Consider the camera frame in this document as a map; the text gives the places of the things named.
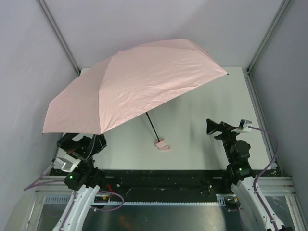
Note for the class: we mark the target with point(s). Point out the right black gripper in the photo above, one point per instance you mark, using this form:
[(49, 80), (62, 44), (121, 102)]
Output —
[(221, 127)]

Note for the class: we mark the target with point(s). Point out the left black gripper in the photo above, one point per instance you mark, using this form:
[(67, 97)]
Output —
[(95, 145)]

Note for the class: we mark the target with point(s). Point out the pink folding umbrella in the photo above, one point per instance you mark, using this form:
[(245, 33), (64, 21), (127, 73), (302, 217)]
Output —
[(128, 84)]

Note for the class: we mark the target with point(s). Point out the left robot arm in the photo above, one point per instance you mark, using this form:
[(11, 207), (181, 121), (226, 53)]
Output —
[(83, 178)]

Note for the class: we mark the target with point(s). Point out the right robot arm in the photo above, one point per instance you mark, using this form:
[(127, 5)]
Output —
[(255, 213)]

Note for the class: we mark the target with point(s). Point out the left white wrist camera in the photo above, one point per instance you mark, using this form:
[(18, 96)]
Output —
[(66, 163)]

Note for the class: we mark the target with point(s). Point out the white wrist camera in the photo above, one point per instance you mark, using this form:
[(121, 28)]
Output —
[(66, 163), (245, 126)]

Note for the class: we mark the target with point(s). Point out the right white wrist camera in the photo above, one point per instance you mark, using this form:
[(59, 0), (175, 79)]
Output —
[(245, 126)]

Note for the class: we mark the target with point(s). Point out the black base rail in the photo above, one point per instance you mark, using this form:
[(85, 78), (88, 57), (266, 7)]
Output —
[(166, 185)]

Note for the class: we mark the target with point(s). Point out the white slotted cable duct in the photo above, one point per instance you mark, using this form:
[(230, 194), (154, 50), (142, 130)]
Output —
[(220, 200)]

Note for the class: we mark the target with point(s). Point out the right aluminium frame post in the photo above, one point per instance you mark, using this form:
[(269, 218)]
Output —
[(277, 20)]

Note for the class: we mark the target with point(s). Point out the aluminium frame post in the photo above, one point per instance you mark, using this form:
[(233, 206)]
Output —
[(56, 31), (277, 20)]

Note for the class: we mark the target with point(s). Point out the left aluminium frame post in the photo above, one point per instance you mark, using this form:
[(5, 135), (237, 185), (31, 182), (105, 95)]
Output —
[(56, 31)]

